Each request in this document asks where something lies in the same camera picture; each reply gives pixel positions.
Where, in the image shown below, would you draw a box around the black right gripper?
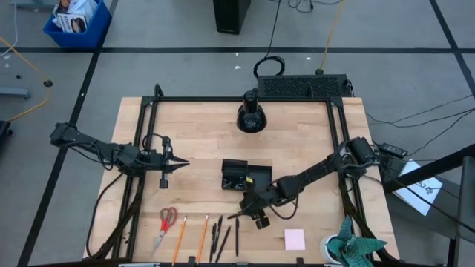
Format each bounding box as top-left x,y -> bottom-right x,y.
226,184 -> 283,230

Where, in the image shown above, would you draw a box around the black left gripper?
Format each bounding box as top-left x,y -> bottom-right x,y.
146,136 -> 190,189

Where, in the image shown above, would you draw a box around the orange pencil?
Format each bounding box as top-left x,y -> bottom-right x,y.
172,216 -> 188,266
196,214 -> 210,263

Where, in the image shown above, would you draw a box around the pink sticky note pad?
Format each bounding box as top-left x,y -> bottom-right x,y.
284,228 -> 307,251

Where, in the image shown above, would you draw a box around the red handled scissors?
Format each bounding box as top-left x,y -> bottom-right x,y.
151,206 -> 178,259

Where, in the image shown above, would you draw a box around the black mesh desk organizer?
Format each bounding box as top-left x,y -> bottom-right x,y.
221,159 -> 273,192

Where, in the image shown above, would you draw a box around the blue plastic bin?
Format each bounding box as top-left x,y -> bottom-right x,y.
43,0 -> 113,49

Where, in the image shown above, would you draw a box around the black computer tower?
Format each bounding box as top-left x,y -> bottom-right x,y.
212,0 -> 252,36

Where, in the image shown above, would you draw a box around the black power adapter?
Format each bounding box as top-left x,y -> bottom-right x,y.
379,142 -> 408,159

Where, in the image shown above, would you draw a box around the black caster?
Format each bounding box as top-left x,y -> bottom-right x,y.
0,120 -> 13,149

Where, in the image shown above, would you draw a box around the printed magazines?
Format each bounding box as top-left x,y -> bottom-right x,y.
53,0 -> 98,33

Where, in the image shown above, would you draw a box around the grey furniture foot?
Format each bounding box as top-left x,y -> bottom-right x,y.
0,87 -> 31,100

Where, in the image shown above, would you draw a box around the white printed paper sheet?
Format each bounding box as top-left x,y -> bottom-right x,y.
393,158 -> 444,217

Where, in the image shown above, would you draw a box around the black diagonal beam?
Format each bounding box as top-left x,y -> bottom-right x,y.
384,143 -> 475,194

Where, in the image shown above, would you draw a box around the black table frame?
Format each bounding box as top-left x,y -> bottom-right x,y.
111,84 -> 402,267

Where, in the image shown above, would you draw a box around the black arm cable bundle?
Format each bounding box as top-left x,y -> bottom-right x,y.
339,162 -> 402,265
85,172 -> 145,260

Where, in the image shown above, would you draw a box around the hanging black cable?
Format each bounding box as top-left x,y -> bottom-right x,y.
253,0 -> 286,79

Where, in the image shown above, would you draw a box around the yellow floor cable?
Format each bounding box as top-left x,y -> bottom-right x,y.
0,36 -> 53,123

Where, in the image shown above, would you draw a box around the hanging yellow cable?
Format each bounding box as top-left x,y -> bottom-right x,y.
317,0 -> 347,76

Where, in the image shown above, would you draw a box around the dark upright post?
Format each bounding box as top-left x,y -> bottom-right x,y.
447,155 -> 475,267

